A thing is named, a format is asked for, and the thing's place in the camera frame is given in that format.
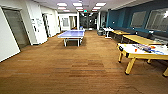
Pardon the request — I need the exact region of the yellow wooden gaming table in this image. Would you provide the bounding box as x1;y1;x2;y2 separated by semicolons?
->
117;42;168;78

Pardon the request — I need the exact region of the blue ping pong table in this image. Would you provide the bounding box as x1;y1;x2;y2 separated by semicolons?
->
57;29;86;48

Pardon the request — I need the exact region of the dark round trash bin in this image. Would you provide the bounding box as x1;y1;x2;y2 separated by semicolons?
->
97;29;104;37

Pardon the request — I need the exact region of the white framed glass door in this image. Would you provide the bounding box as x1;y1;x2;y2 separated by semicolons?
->
59;14;79;32

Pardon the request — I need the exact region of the small white table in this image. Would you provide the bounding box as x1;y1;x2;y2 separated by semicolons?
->
102;27;115;39

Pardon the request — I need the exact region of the square ceiling light panel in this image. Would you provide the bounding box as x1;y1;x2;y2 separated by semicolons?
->
72;2;84;7
56;2;68;7
95;2;107;7

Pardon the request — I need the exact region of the dark grey double door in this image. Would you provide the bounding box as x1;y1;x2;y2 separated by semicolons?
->
3;8;31;51

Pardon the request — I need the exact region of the white room door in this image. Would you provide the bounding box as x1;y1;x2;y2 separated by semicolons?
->
0;8;21;63

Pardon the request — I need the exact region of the white wall notice sheet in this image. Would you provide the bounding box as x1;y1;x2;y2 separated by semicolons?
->
33;18;44;29

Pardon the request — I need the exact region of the dark wall window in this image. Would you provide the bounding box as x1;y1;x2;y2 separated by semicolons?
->
146;8;168;33
130;10;148;29

